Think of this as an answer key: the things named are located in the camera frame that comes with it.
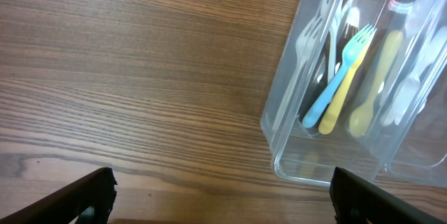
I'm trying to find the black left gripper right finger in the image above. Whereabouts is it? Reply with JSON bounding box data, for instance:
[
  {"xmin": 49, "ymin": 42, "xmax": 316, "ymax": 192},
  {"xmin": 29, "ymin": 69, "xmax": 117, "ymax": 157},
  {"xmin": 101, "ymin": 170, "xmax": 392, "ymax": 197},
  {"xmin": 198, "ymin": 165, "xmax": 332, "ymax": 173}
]
[{"xmin": 330, "ymin": 167, "xmax": 444, "ymax": 224}]

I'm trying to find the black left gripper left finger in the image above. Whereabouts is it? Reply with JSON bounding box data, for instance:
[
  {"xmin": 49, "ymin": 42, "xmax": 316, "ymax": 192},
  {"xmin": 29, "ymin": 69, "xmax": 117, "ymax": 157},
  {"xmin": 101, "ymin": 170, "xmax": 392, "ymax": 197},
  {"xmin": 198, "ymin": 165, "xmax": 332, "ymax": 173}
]
[{"xmin": 1, "ymin": 167, "xmax": 117, "ymax": 224}]

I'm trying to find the yellow plastic spoon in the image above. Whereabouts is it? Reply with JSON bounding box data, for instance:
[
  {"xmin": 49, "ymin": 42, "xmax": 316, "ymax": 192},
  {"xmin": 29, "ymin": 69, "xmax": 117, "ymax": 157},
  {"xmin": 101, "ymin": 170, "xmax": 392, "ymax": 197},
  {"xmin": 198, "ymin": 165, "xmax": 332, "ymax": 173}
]
[{"xmin": 349, "ymin": 30, "xmax": 403, "ymax": 137}]

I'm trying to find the yellow plastic fork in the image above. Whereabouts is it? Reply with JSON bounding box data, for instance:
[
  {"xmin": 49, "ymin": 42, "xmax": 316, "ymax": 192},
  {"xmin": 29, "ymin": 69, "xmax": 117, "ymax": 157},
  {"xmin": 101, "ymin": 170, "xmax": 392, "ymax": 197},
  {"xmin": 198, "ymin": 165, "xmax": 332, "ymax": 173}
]
[{"xmin": 318, "ymin": 43, "xmax": 370, "ymax": 135}]

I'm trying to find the white plastic spoon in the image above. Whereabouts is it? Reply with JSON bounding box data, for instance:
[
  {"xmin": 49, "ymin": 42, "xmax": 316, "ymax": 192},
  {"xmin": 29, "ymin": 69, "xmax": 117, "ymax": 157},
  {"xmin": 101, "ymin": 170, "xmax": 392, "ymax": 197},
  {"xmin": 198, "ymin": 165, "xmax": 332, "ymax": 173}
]
[
  {"xmin": 393, "ymin": 26, "xmax": 446, "ymax": 125},
  {"xmin": 379, "ymin": 0, "xmax": 439, "ymax": 106}
]

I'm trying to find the white plastic fork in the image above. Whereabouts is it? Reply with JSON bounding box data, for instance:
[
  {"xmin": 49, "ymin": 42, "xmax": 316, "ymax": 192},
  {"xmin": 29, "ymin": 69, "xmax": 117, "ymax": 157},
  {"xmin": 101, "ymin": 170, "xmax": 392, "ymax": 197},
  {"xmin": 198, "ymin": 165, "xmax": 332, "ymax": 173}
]
[
  {"xmin": 320, "ymin": 0, "xmax": 344, "ymax": 82},
  {"xmin": 272, "ymin": 16, "xmax": 323, "ymax": 131}
]

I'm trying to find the light blue plastic fork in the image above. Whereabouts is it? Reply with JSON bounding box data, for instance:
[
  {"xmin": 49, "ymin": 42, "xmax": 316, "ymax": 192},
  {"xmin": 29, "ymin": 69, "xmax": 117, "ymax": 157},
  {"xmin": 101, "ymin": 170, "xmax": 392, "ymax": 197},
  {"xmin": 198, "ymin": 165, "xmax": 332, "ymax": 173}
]
[{"xmin": 302, "ymin": 24, "xmax": 377, "ymax": 128}]

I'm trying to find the white spoon handle up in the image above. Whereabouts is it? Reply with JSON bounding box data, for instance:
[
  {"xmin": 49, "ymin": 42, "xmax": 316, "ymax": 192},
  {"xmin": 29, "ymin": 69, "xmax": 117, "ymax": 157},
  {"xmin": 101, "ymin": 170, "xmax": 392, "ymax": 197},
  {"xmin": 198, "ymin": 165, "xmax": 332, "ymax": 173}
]
[{"xmin": 381, "ymin": 0, "xmax": 446, "ymax": 126}]

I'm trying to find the clear plastic container right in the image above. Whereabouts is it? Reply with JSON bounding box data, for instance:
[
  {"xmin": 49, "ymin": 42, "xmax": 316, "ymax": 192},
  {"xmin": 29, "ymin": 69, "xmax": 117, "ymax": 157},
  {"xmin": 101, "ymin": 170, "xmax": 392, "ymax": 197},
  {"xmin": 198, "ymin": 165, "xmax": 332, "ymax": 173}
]
[{"xmin": 351, "ymin": 0, "xmax": 446, "ymax": 187}]

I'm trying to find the clear plastic container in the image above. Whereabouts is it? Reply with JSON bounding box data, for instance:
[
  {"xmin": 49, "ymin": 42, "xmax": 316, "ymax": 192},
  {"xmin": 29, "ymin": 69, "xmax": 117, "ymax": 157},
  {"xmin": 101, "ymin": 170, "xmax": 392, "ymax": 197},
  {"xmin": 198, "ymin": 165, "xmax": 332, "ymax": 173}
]
[
  {"xmin": 351, "ymin": 0, "xmax": 446, "ymax": 187},
  {"xmin": 260, "ymin": 0, "xmax": 416, "ymax": 187}
]

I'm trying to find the clear plastic container left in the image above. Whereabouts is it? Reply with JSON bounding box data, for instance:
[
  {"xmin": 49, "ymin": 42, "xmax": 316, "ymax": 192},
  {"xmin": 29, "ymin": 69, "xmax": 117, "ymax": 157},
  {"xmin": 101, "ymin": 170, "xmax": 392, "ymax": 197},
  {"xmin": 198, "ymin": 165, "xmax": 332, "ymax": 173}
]
[{"xmin": 260, "ymin": 0, "xmax": 416, "ymax": 187}]

